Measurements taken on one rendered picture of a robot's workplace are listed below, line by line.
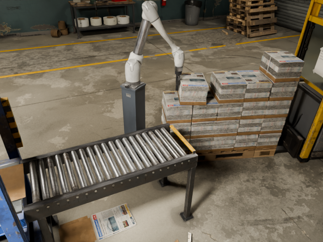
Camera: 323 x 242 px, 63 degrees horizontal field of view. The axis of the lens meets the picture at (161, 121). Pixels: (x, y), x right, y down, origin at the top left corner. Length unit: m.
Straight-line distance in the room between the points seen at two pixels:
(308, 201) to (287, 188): 0.24
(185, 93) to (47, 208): 1.68
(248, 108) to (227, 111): 0.25
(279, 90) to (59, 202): 2.45
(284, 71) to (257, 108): 0.49
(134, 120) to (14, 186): 1.42
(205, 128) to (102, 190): 1.54
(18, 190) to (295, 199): 2.69
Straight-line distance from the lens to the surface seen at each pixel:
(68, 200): 2.02
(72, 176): 2.15
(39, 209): 2.03
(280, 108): 3.38
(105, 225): 2.79
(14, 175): 2.31
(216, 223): 2.84
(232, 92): 2.99
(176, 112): 2.91
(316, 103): 3.72
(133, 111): 2.97
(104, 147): 2.36
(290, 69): 3.18
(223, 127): 3.19
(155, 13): 2.69
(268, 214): 3.08
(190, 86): 2.79
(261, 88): 3.11
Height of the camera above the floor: 2.26
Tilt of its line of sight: 33 degrees down
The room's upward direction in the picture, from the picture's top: 2 degrees clockwise
